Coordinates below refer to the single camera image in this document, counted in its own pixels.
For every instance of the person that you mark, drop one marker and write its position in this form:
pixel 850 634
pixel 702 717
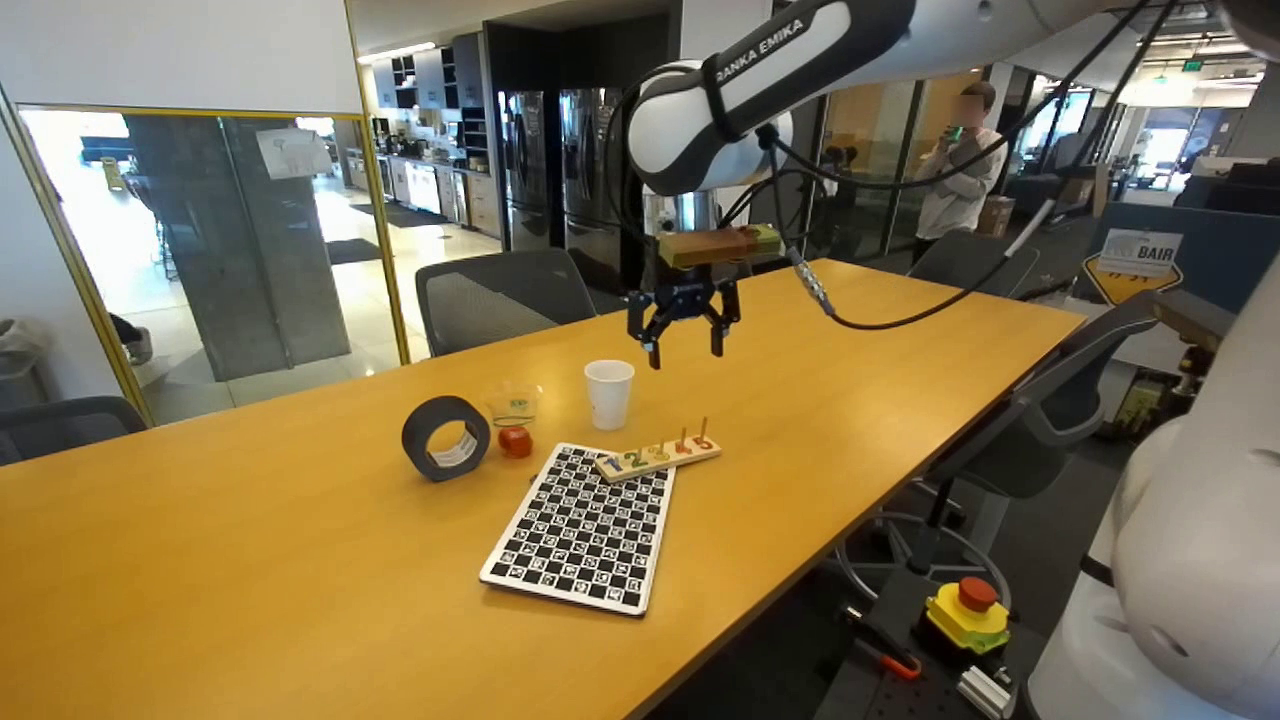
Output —
pixel 955 190

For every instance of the clear plastic cup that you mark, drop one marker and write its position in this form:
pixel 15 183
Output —
pixel 514 405

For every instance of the yellow emergency stop button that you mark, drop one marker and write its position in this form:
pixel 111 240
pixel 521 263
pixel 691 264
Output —
pixel 965 618

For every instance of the checkered calibration board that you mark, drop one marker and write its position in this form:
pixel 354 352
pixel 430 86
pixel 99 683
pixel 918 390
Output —
pixel 585 535

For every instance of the yellow diamond sign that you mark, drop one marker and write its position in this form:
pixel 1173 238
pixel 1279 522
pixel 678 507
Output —
pixel 1130 270

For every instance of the grey mesh office chair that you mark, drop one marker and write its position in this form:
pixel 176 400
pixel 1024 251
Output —
pixel 1050 410
pixel 60 425
pixel 500 300
pixel 970 262

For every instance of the red round token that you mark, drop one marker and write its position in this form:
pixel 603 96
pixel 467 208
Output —
pixel 515 442

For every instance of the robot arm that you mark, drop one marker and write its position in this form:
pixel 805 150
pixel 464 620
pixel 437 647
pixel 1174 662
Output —
pixel 1190 560

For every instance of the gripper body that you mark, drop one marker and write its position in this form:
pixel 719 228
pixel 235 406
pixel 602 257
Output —
pixel 688 292

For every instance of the row of steel refrigerators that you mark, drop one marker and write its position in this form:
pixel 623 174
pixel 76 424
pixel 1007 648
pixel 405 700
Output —
pixel 560 170

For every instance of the kitchen cabinets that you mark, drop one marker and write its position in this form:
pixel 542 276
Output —
pixel 430 180

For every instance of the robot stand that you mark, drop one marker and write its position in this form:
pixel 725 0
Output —
pixel 870 702

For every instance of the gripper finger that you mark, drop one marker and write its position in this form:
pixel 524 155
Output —
pixel 652 320
pixel 722 312

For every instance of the dark floor mat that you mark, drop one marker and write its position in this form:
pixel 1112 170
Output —
pixel 353 251
pixel 405 215

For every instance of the paper sheet on glass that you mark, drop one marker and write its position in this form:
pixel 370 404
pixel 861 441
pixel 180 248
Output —
pixel 293 152

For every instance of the silver metal bracket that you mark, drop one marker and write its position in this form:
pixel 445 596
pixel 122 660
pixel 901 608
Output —
pixel 985 692

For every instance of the white paper cup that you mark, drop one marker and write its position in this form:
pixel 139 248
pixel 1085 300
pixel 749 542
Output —
pixel 608 395

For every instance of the orange clamp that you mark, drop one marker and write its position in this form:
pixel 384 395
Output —
pixel 895 662

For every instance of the blue partition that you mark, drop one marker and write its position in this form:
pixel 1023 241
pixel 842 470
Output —
pixel 1225 250

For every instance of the wooden number peg board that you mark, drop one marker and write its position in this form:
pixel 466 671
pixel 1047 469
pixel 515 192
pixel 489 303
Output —
pixel 655 457

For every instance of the cardboard box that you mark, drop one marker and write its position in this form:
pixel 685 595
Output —
pixel 996 216

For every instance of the black tape roll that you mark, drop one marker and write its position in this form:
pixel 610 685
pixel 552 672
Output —
pixel 425 420

